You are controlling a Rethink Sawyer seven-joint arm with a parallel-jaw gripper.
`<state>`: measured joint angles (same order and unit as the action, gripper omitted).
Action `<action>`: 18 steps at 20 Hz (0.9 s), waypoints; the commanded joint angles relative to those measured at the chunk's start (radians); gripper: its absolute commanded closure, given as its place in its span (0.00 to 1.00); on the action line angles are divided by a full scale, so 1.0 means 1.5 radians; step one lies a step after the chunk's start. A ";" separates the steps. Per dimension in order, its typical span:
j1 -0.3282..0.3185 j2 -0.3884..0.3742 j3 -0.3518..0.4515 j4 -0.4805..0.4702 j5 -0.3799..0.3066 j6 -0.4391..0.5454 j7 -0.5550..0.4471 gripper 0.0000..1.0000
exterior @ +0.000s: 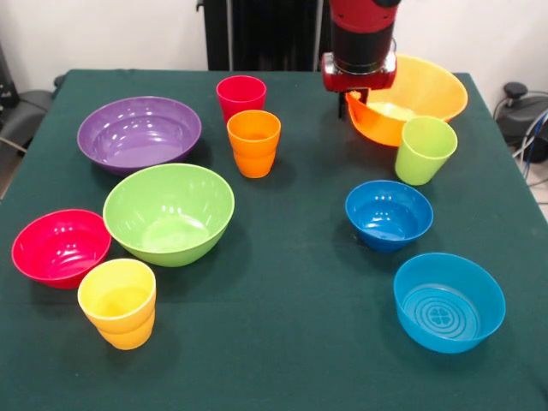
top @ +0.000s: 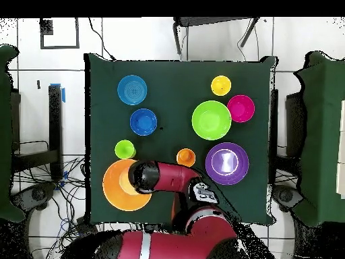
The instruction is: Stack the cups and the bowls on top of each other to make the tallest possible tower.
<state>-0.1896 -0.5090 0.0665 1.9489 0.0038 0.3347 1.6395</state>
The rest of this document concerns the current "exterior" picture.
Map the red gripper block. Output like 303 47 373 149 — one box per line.
322 53 398 119

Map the large orange bowl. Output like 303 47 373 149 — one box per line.
344 54 469 148

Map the light green cup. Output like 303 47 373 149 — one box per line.
394 116 459 187

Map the red-pink cup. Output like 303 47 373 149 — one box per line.
216 74 268 125

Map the orange cup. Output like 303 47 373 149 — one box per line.
226 109 283 179

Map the dark blue bowl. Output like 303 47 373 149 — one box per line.
344 179 434 253

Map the dark green tablecloth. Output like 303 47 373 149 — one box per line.
0 68 548 411

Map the light green bowl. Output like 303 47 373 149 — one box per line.
102 163 236 268

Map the purple bowl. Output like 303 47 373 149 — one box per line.
76 95 203 176

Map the light blue bowl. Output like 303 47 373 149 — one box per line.
393 252 507 354

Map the yellow cup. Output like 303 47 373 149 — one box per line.
77 258 158 351

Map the red-pink bowl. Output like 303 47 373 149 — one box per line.
11 208 112 290

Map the black metal stand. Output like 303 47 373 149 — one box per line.
0 42 21 108

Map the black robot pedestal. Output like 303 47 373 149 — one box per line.
196 0 333 72

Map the tangle of cables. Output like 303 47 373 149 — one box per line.
511 109 548 188

